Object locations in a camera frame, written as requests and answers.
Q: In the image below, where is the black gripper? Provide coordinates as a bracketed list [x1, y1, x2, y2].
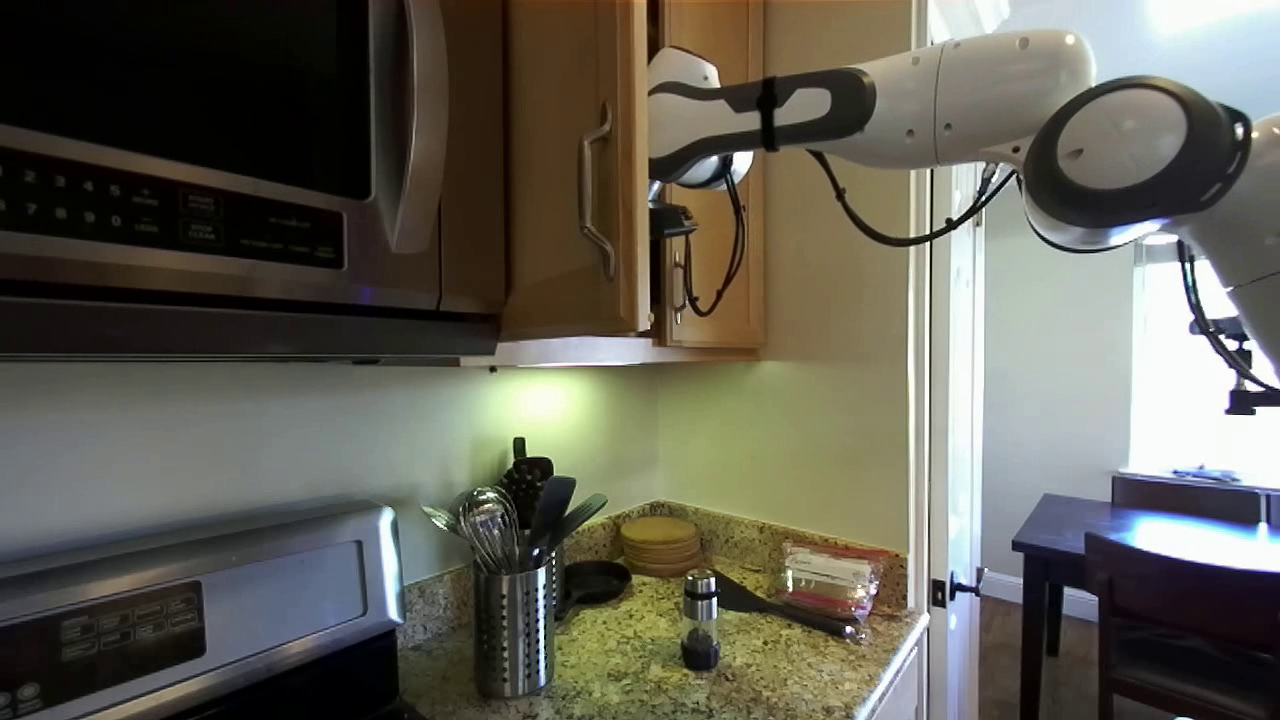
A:
[648, 194, 702, 276]

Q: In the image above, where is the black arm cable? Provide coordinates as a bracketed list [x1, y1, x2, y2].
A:
[678, 143, 1280, 402]

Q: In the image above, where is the light wooden cabinet door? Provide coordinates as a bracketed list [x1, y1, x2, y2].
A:
[658, 0, 772, 360]
[500, 0, 662, 339]

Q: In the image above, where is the metal serving spoon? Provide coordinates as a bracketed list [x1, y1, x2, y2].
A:
[422, 500, 492, 573]

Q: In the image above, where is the dark wooden chair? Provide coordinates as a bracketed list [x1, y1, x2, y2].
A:
[1108, 468, 1271, 529]
[1081, 529, 1280, 720]

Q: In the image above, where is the small black bowl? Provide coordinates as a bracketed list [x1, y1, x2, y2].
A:
[558, 556, 636, 620]

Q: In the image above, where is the black utensil handle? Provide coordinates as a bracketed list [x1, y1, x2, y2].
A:
[546, 488, 611, 556]

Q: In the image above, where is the white room door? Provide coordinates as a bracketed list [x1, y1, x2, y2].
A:
[908, 0, 994, 720]

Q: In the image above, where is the stainless steel microwave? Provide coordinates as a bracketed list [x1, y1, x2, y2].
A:
[0, 0, 509, 369]

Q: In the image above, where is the black plastic turner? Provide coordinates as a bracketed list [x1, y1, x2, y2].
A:
[498, 432, 558, 530]

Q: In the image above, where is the large perforated steel utensil holder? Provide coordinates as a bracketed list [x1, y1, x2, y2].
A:
[474, 556, 558, 705]

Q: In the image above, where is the bright window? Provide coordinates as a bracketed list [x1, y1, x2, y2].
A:
[1128, 235, 1280, 488]

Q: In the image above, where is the black silicone spatula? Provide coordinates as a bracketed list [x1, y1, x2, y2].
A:
[712, 569, 855, 640]

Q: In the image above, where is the metal whisk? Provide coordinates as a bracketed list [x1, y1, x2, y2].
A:
[458, 482, 527, 575]

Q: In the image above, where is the black plastic spoon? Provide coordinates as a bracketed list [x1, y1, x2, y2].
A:
[527, 473, 579, 564]

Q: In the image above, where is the red plastic food package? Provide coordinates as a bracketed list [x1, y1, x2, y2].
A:
[777, 535, 887, 633]

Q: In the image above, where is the steel glass pepper grinder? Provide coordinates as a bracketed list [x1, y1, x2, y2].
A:
[682, 569, 723, 674]

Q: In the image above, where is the dark wooden table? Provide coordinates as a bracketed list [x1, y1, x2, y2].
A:
[1007, 491, 1280, 720]

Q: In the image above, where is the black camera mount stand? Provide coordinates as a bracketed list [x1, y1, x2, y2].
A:
[1222, 315, 1280, 419]

